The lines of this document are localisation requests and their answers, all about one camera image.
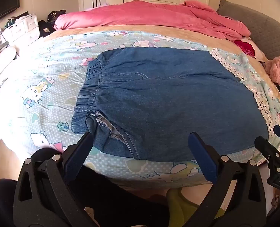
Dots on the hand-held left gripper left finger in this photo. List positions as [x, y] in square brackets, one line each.
[79, 156]

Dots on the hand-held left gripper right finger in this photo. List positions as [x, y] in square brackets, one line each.
[201, 156]

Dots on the blue denim pants lace hem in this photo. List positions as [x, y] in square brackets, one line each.
[166, 104]

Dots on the yellow-green garment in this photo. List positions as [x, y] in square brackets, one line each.
[177, 208]

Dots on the person's dark trouser legs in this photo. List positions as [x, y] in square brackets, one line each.
[121, 205]

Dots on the cartoon cat print bed sheet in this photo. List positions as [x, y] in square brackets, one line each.
[36, 75]

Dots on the red pillow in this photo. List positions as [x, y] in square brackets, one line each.
[245, 47]

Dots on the grey padded headboard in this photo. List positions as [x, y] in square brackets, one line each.
[263, 26]

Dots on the white side table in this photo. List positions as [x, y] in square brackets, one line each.
[1, 61]

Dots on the dark clothing pile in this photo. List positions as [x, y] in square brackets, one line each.
[45, 29]

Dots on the white drawer cabinet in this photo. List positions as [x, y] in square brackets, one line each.
[21, 29]

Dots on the black bag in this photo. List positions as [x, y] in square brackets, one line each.
[56, 15]

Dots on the pink duvet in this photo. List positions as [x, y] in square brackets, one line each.
[142, 14]

